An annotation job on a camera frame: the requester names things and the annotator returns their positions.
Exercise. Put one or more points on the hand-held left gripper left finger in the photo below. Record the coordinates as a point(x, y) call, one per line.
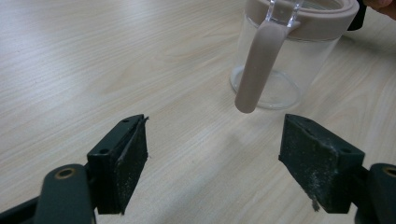
point(124, 161)

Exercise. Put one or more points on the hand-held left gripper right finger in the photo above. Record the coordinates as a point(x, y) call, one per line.
point(320, 161)

